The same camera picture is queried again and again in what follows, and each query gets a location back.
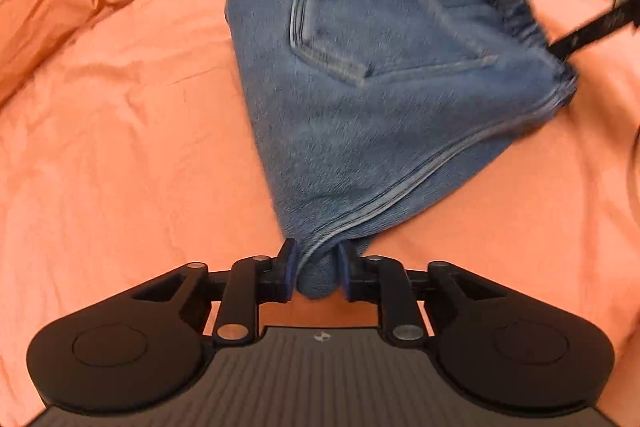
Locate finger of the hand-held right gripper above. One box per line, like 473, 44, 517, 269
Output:
546, 0, 640, 60

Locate blue denim pants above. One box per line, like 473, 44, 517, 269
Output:
224, 0, 582, 301

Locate orange pillow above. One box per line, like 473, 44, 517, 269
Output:
0, 0, 135, 105

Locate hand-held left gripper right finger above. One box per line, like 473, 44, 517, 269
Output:
337, 243, 507, 344

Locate orange bed sheet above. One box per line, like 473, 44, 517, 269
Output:
0, 0, 640, 427

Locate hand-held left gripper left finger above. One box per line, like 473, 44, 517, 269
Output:
132, 238, 301, 343

